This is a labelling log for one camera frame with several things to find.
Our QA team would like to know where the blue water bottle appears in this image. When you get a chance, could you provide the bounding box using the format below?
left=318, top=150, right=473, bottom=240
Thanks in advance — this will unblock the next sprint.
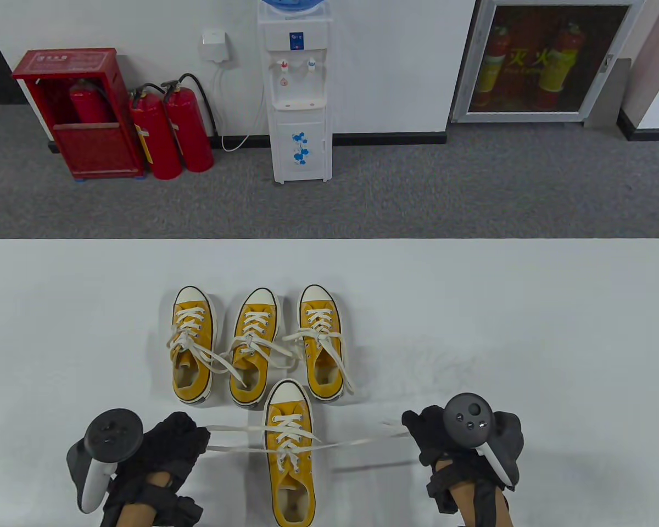
left=259, top=0, right=326, bottom=17

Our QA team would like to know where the dark grey hand controller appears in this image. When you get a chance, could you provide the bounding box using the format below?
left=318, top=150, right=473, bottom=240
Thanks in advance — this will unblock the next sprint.
left=67, top=408, right=144, bottom=514
left=443, top=393, right=526, bottom=490

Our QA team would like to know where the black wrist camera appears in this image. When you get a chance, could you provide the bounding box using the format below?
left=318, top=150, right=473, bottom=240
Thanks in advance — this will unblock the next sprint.
left=427, top=469, right=459, bottom=515
left=162, top=494, right=204, bottom=527

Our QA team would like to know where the person's left hand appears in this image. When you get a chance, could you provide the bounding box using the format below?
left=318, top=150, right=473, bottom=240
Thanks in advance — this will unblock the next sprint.
left=102, top=412, right=211, bottom=519

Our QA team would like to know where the silver framed glass cabinet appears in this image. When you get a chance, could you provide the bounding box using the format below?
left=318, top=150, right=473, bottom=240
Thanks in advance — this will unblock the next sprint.
left=450, top=0, right=646, bottom=124

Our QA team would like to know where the person's right forearm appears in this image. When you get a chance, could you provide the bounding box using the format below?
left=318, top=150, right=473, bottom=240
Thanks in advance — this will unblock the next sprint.
left=437, top=460, right=514, bottom=527

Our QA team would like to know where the white wall box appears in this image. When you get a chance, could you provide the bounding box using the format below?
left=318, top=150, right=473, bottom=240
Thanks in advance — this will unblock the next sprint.
left=201, top=30, right=232, bottom=65

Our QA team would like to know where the red yellow fire extinguisher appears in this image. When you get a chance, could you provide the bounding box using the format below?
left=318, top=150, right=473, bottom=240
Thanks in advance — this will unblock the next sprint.
left=475, top=25, right=511, bottom=108
left=538, top=22, right=583, bottom=108

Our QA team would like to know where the person's right hand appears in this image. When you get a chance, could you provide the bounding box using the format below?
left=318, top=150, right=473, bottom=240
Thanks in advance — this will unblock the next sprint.
left=402, top=405, right=506, bottom=484

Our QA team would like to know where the red extinguisher cabinet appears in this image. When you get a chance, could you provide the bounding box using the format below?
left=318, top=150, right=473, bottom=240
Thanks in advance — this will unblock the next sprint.
left=12, top=48, right=146, bottom=181

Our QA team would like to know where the white power cable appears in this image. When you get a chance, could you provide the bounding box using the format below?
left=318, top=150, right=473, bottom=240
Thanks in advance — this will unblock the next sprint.
left=213, top=60, right=267, bottom=152

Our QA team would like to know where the white water dispenser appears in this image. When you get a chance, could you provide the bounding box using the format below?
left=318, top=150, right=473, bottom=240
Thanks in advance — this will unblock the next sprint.
left=257, top=5, right=334, bottom=184

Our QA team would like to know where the white shoe lace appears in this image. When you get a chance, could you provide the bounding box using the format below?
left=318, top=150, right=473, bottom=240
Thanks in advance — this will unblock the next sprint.
left=166, top=307, right=249, bottom=386
left=282, top=307, right=355, bottom=396
left=203, top=414, right=412, bottom=473
left=220, top=310, right=300, bottom=379

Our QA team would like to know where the person's left forearm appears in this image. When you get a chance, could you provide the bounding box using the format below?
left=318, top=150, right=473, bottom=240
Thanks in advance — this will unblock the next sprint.
left=102, top=475, right=171, bottom=527

